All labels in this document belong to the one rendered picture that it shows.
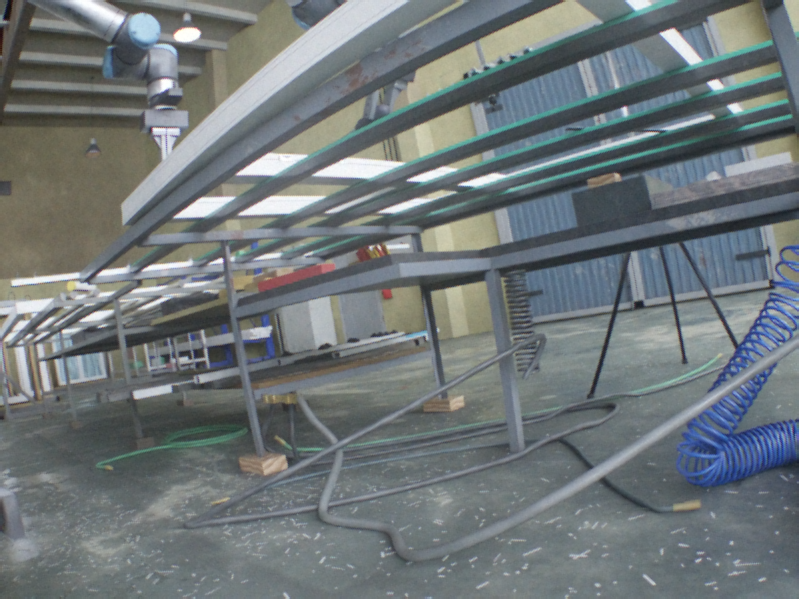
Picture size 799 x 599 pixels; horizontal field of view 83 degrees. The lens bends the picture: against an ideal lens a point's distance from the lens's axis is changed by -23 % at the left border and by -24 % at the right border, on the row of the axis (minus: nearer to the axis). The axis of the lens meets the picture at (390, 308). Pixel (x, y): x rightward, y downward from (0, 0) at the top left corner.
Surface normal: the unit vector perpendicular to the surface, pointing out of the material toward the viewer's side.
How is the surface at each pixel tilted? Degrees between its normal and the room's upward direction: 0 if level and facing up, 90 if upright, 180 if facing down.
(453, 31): 90
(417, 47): 90
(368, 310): 90
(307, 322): 90
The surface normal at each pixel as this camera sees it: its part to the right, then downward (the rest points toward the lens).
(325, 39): -0.71, 0.11
